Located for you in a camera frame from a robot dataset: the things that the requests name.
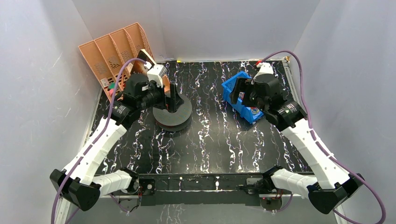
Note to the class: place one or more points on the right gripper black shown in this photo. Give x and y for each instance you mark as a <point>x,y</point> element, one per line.
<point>242,85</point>

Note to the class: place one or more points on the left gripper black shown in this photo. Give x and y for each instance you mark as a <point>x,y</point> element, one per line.
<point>168,99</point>

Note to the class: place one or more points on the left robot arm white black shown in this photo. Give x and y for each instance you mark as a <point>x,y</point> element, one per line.
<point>77,182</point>

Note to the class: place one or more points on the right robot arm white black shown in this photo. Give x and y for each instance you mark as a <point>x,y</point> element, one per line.
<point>331,184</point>

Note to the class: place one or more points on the blue plastic bin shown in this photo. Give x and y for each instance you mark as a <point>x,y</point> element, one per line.
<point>250,114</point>

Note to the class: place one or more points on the brown book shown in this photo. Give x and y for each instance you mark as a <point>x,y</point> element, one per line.
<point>143,65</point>

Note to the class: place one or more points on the orange file organizer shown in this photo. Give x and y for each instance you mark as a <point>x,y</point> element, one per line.
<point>107,54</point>

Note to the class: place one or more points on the grey perforated cable spool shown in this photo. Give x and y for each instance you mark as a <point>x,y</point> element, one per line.
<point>177,121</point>

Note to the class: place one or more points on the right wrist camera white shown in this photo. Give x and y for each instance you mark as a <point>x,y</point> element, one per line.
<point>263,68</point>

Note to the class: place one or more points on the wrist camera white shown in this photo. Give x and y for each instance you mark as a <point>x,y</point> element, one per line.
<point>263,68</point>
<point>155,73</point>

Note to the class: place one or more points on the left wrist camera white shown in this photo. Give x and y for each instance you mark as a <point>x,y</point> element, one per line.
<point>155,73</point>

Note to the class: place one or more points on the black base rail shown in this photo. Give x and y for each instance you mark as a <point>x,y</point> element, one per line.
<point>237,188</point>

